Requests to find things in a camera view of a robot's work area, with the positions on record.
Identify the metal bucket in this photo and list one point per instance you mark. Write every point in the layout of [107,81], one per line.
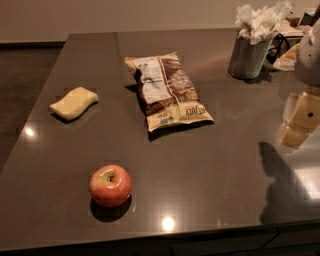
[247,60]

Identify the brown chip bag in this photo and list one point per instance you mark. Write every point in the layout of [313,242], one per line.
[168,95]

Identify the cluttered items behind table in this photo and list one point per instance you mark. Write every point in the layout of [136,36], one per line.
[282,52]

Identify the crumpled white paper towels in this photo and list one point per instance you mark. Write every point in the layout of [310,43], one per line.
[261,24]

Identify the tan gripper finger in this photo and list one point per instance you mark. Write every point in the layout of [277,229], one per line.
[301,117]

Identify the yellow sponge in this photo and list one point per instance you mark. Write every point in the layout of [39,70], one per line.
[74,103]

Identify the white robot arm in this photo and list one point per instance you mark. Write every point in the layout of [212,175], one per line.
[307,66]

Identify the red apple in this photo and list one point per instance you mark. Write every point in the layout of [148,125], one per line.
[110,186]

